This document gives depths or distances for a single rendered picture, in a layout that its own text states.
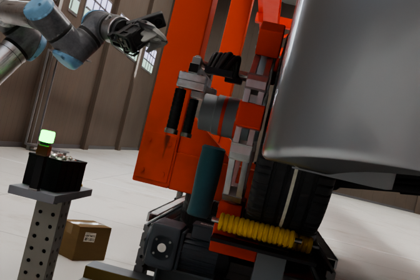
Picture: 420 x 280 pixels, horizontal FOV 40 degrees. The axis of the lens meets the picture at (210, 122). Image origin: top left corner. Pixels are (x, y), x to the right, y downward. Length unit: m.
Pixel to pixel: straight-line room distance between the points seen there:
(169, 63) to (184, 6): 0.25
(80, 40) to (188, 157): 0.83
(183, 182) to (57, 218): 0.54
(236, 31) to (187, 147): 2.12
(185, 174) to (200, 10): 0.70
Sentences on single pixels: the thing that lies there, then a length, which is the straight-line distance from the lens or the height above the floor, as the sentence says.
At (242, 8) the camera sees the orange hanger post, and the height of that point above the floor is 1.81.
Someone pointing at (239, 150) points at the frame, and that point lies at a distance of 1.71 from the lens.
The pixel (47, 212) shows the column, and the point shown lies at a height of 0.35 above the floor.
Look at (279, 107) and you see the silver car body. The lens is 1.12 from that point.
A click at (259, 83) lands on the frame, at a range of 1.73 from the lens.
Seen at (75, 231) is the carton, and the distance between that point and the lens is 3.10.
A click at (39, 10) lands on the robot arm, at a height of 1.01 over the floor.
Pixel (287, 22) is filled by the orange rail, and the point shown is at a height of 3.33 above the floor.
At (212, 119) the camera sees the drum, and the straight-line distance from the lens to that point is 1.93.
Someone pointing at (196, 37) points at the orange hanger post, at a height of 1.17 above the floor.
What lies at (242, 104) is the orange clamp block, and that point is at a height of 0.87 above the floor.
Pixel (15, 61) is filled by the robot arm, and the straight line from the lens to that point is 2.33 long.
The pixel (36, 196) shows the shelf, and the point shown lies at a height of 0.43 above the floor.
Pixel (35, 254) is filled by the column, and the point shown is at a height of 0.19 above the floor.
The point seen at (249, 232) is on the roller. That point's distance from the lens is 1.85.
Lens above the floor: 0.75
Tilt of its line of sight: 2 degrees up
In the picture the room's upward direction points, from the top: 13 degrees clockwise
